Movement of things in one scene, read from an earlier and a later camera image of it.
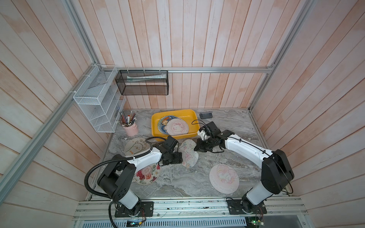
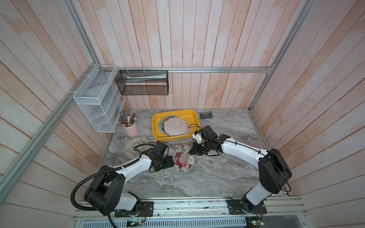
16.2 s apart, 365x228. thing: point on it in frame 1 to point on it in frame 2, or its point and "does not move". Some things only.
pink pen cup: x=129 y=123 does not move
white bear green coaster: x=136 y=145 does not move
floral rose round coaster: x=148 y=175 to x=184 y=161
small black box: x=206 y=115 does not move
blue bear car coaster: x=162 y=123 does not move
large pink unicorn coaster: x=224 y=178 to x=175 y=126
